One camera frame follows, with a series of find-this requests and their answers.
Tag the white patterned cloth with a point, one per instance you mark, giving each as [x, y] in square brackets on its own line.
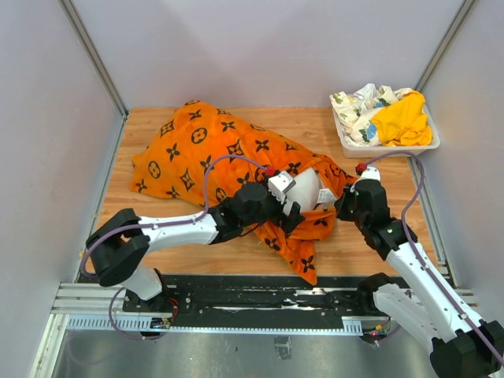
[356, 111]

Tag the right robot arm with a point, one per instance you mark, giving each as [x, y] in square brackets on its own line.
[458, 341]

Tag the right aluminium frame post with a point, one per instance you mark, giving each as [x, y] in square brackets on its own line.
[455, 26]

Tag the white slotted cable duct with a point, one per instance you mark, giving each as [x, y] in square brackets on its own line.
[149, 324]

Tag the white plastic bin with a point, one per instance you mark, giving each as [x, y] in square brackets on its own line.
[374, 151]

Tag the orange monogram pillowcase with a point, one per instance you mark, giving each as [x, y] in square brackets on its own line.
[203, 154]

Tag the aluminium frame post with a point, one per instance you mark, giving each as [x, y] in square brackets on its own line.
[455, 26]
[83, 35]

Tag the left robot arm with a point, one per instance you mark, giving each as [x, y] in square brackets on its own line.
[118, 248]

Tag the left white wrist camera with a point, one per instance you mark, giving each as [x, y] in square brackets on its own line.
[280, 184]

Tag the white pillow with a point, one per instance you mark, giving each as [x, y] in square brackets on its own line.
[309, 191]

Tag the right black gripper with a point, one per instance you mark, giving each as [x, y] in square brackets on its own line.
[341, 203]

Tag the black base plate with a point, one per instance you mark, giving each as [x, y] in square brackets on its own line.
[259, 300]

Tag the yellow cloth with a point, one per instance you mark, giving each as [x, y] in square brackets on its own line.
[404, 123]

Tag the left aluminium frame post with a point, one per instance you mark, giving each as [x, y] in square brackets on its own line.
[83, 35]

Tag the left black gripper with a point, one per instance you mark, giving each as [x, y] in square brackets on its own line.
[288, 221]

